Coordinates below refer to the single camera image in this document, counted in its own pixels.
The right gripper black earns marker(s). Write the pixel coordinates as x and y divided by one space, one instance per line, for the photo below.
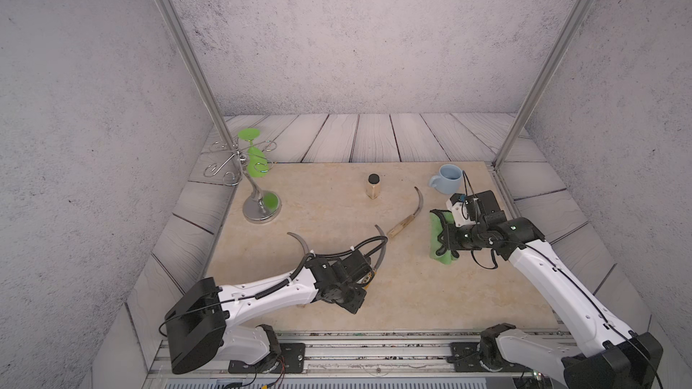
450 242

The right aluminium corner post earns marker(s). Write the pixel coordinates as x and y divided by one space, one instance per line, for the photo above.
575 18

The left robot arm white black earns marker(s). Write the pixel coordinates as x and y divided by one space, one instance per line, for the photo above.
209 322

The green microfiber rag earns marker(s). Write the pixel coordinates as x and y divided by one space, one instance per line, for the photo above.
439 239

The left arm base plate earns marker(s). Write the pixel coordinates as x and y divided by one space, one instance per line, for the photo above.
290 360

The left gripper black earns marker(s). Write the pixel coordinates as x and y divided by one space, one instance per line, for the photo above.
355 306

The sickle wooden handle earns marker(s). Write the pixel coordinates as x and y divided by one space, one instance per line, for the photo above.
301 241
394 231
381 254

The silver metal glass rack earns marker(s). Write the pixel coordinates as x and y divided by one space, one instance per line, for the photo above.
247 165

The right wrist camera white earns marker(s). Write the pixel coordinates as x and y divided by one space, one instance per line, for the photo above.
457 205

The light blue ceramic mug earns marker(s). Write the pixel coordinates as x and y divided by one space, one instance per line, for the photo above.
448 179

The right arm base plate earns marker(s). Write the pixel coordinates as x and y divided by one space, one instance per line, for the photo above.
465 358

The aluminium corner post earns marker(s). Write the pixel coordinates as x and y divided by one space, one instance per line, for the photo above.
575 18
186 51

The aluminium rail frame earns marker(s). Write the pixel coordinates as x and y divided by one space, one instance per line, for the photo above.
355 360

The small jar black lid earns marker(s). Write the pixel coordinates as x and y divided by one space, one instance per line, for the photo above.
373 186

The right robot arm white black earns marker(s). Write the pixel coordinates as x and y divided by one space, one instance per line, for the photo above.
608 352

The left aluminium corner post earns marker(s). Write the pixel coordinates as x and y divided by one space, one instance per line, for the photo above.
186 51

